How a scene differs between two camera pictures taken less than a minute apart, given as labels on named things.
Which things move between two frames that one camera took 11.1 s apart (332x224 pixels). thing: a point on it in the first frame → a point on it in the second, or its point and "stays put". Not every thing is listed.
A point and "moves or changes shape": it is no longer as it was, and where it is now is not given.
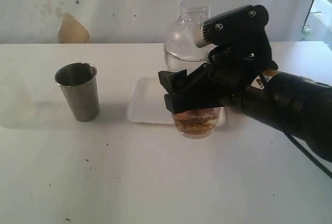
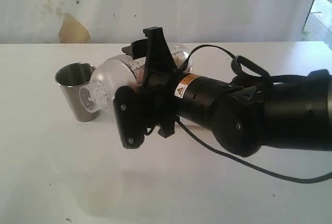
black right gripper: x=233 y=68 → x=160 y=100
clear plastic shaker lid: x=181 y=51 → x=107 y=78
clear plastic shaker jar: x=199 y=123 moves or changes shape
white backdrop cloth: x=142 y=9 stays put
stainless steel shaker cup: x=79 y=81 stays put
